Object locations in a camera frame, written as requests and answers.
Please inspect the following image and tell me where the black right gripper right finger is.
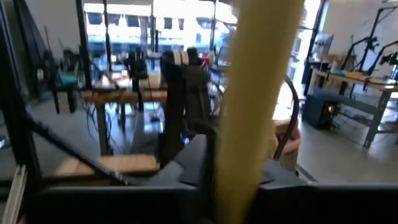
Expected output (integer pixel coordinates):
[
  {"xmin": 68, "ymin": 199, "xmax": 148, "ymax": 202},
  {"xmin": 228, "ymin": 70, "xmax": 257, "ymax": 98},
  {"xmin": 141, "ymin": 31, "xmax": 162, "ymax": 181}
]
[{"xmin": 259, "ymin": 159, "xmax": 312, "ymax": 188}]

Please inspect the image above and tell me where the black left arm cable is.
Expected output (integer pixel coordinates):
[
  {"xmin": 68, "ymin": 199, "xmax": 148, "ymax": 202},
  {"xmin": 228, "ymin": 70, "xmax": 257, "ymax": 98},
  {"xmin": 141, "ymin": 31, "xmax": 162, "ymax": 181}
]
[{"xmin": 273, "ymin": 76, "xmax": 301, "ymax": 161}]

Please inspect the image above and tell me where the silver metal frame bracket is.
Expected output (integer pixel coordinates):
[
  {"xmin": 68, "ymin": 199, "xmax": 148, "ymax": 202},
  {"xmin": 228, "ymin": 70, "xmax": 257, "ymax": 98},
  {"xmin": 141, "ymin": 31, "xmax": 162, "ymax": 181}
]
[{"xmin": 0, "ymin": 164, "xmax": 27, "ymax": 224}]

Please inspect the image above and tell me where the black aluminium rig frame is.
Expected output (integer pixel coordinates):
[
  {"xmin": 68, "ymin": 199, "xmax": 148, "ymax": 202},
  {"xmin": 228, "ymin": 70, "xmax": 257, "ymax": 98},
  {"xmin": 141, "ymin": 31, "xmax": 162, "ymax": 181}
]
[{"xmin": 0, "ymin": 0, "xmax": 131, "ymax": 224}]

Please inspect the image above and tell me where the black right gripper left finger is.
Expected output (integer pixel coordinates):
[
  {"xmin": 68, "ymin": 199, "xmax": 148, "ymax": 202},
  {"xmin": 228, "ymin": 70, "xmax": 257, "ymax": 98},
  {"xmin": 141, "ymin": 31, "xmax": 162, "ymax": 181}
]
[{"xmin": 145, "ymin": 133, "xmax": 218, "ymax": 187}]

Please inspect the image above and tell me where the black computer tower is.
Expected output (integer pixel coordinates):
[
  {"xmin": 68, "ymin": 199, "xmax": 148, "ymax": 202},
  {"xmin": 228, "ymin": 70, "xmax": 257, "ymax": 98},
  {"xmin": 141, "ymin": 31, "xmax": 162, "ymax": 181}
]
[{"xmin": 303, "ymin": 94, "xmax": 340, "ymax": 131}]

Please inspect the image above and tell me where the wooden workbench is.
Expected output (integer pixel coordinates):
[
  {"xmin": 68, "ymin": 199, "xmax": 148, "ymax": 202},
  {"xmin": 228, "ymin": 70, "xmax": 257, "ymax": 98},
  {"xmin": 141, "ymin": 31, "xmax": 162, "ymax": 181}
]
[
  {"xmin": 81, "ymin": 88, "xmax": 169, "ymax": 156},
  {"xmin": 309, "ymin": 70, "xmax": 398, "ymax": 149}
]

